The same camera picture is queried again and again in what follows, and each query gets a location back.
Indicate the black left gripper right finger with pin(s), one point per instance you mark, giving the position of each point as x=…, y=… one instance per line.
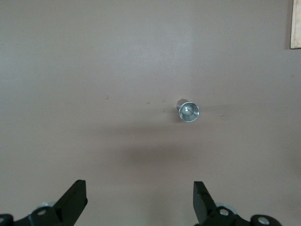
x=204, y=207

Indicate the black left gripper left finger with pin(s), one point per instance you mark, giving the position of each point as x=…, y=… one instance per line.
x=68, y=207

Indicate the steel measuring cup jigger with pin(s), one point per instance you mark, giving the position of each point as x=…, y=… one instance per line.
x=188, y=111

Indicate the wooden cutting board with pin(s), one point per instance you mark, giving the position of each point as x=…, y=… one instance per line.
x=296, y=23

